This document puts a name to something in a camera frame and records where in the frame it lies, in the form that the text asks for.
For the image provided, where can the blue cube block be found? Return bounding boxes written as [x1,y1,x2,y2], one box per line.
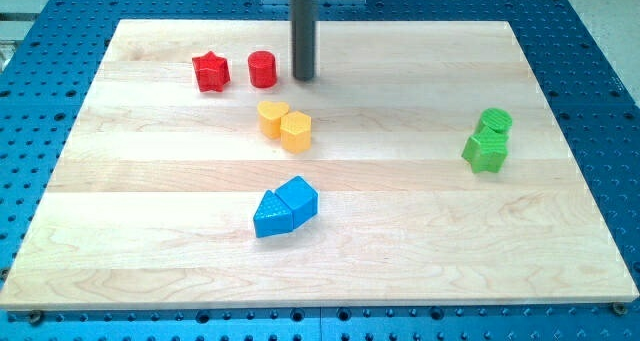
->
[275,176,318,229]

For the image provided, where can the yellow pentagon block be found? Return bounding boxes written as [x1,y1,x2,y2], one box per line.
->
[280,111,312,153]

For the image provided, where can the yellow heart block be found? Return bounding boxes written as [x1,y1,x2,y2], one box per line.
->
[257,100,290,139]

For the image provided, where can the blue triangle block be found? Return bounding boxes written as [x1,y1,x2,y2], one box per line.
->
[253,190,293,238]

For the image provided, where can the red cylinder block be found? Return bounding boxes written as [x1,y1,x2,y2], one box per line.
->
[247,50,277,88]

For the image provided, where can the red star block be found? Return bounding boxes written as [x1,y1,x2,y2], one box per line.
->
[192,51,230,92]

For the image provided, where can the green star block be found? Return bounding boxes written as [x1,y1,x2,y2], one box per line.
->
[461,128,508,173]

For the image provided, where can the green cylinder block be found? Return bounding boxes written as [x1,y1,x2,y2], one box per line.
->
[475,108,513,134]

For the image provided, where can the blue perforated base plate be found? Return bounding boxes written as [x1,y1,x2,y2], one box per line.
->
[1,0,639,340]

